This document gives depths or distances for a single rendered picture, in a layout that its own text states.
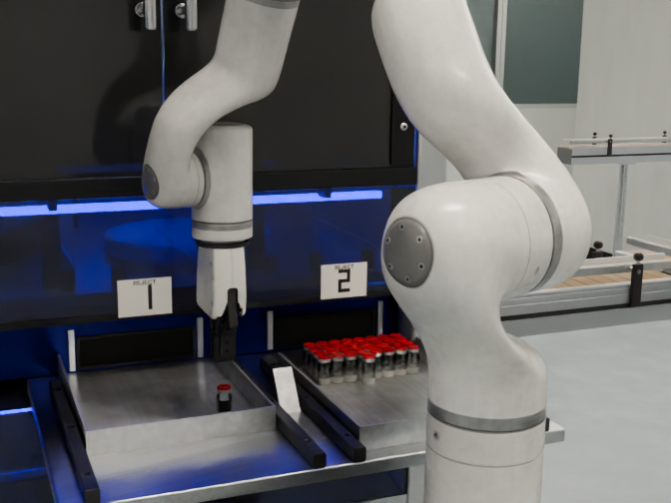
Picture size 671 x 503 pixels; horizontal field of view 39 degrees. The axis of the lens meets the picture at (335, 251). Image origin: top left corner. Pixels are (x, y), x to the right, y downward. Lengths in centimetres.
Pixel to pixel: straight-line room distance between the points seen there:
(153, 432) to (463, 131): 61
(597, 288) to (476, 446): 113
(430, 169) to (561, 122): 583
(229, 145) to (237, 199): 7
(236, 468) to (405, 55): 58
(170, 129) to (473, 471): 57
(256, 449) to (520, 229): 56
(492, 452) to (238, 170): 54
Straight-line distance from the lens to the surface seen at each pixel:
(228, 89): 120
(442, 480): 97
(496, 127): 95
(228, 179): 126
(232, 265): 128
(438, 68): 93
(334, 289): 161
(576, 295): 200
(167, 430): 130
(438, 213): 84
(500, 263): 86
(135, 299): 151
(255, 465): 124
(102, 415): 142
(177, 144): 120
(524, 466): 96
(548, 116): 738
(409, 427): 130
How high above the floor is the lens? 140
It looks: 12 degrees down
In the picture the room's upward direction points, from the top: 1 degrees clockwise
